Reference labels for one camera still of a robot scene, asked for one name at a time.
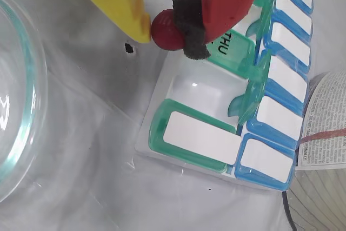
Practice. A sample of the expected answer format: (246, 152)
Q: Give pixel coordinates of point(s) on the red round pill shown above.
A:
(165, 33)

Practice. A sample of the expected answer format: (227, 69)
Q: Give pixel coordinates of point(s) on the weekly pill organizer box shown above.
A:
(200, 136)

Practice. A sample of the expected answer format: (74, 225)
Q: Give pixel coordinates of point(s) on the white tablecloth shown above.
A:
(81, 187)

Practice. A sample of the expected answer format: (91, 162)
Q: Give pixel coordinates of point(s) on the clear glass bowl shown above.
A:
(16, 133)

